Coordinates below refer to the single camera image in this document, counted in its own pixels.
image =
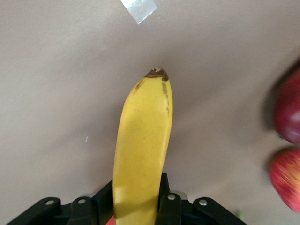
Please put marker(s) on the small clear tape piece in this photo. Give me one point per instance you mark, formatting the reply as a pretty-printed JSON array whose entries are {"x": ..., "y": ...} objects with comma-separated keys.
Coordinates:
[{"x": 139, "y": 9}]

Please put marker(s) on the red yellow mango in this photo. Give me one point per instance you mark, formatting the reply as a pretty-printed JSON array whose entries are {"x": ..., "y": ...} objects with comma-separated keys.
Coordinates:
[{"x": 290, "y": 110}]

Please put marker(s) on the yellow banana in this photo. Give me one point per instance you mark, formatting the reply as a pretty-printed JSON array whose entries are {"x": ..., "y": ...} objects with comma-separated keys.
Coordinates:
[{"x": 143, "y": 140}]

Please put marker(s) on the red yellow striped apple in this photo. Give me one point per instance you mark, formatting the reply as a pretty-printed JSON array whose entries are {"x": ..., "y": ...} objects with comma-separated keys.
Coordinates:
[{"x": 288, "y": 178}]

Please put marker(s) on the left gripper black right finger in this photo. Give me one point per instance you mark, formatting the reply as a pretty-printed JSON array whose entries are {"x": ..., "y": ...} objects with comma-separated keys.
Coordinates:
[{"x": 178, "y": 211}]

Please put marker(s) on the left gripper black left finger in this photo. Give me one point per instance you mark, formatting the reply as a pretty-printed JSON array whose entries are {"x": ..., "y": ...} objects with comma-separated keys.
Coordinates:
[{"x": 82, "y": 213}]

